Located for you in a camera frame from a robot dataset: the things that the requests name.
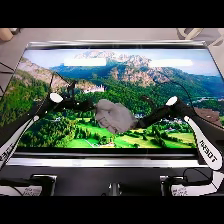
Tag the grey garment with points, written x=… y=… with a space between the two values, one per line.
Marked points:
x=113 y=116

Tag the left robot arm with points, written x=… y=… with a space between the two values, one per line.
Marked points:
x=20 y=126

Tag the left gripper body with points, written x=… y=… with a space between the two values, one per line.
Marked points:
x=85 y=105

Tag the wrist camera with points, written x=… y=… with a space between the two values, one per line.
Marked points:
x=71 y=87
x=147 y=101

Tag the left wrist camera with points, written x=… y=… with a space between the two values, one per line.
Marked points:
x=71 y=87

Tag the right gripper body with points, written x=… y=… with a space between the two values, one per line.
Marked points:
x=143 y=121

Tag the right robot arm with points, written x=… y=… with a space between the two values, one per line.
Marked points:
x=202 y=140

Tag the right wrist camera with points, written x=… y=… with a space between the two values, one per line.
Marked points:
x=147 y=101

